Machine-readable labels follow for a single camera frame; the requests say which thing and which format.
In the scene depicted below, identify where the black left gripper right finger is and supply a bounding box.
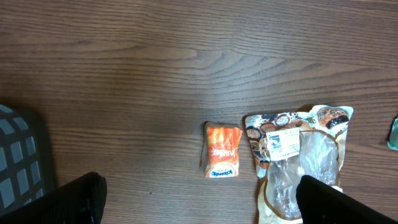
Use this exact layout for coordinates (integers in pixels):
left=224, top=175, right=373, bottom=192
left=296, top=175, right=397, bottom=224

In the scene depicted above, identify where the orange small packet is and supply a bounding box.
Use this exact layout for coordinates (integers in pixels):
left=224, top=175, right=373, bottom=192
left=200, top=121, right=243, bottom=179

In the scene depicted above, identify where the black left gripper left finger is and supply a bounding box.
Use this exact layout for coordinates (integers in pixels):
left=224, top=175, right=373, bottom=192
left=1, top=172, right=107, bottom=224

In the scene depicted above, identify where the green tissue packet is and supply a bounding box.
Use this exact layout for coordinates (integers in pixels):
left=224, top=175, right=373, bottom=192
left=387, top=117, right=398, bottom=151

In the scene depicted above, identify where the beige snack bag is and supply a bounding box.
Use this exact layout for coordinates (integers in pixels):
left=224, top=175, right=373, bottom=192
left=244, top=105, right=354, bottom=223

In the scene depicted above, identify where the grey plastic shopping basket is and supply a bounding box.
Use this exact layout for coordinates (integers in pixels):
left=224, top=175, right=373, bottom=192
left=1, top=105, right=57, bottom=215

